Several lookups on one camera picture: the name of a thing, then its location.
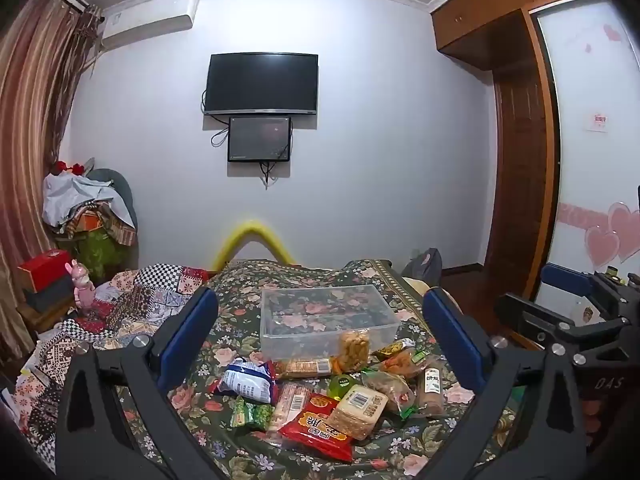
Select square cracker pack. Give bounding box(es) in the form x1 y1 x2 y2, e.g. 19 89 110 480
327 384 390 442

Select orange biscuit sleeve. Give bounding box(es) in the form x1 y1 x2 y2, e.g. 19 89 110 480
274 357 335 380

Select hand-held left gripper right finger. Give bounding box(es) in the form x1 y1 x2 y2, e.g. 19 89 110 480
422 287 588 480

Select green snack packet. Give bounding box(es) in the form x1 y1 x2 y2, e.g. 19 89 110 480
230 396 257 428
252 402 275 432

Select yellow foam tube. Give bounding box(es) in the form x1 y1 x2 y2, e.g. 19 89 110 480
212 220 299 272

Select green jelly cup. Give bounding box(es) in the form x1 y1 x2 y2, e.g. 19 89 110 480
328 374 357 400

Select pink rabbit toy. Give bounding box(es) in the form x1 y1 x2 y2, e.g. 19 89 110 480
67 260 97 318

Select brown stick snack packet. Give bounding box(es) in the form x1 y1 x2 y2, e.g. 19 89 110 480
417 360 447 418

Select green bag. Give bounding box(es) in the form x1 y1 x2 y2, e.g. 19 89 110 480
75 230 128 283

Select beige pillow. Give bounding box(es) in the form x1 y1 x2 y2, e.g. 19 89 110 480
405 277 466 321

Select pink biscuit sleeve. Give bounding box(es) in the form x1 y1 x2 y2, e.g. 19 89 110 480
267 381 311 433

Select grey bag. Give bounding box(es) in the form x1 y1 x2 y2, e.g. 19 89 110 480
402 248 444 286

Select patchwork quilt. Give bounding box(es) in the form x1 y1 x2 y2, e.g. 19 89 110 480
15 262 211 456

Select black wall television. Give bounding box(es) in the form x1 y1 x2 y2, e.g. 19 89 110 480
205 52 320 117

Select clear bread packet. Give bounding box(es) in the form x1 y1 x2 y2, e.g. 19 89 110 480
367 370 417 418

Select brown wooden door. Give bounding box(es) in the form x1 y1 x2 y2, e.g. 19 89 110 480
492 10 561 306

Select white air conditioner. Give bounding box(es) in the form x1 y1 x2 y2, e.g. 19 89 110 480
100 0 200 51

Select black hanging cable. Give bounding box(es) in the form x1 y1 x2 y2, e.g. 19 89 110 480
259 160 282 190

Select pile of clothes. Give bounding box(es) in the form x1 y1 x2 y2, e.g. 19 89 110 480
42 160 138 247

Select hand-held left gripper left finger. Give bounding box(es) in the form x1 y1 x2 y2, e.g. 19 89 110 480
55 285 221 480

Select small black wall monitor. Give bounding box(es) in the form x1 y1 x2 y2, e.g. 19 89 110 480
227 116 293 163

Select white sliding door with hearts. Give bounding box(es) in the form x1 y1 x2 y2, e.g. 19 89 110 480
532 0 640 321

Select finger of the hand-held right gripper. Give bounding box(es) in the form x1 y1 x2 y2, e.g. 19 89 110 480
495 292 628 361
540 262 597 298

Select red snack bag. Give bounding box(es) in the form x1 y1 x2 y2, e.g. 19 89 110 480
278 394 357 462

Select red box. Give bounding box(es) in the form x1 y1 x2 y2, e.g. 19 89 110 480
17 250 76 292

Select yellow snack packet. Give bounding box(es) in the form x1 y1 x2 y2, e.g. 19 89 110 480
372 338 417 361

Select orange snack packet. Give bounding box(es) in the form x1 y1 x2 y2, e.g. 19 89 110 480
380 349 426 376

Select blue and white snack bag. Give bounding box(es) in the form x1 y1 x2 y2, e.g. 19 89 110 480
215 356 279 405

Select clear packet of fried snacks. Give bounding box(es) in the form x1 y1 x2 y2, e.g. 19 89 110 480
336 329 372 373

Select brown striped curtain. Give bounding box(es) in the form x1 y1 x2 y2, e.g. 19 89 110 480
0 0 103 361

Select clear plastic storage container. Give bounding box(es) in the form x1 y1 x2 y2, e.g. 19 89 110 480
259 284 400 361

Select wooden overhead cabinet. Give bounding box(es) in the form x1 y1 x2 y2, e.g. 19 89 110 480
430 0 606 71

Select dark grey box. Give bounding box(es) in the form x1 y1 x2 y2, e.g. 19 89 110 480
25 275 77 312

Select floral blanket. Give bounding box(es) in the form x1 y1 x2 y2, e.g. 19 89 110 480
115 258 531 480

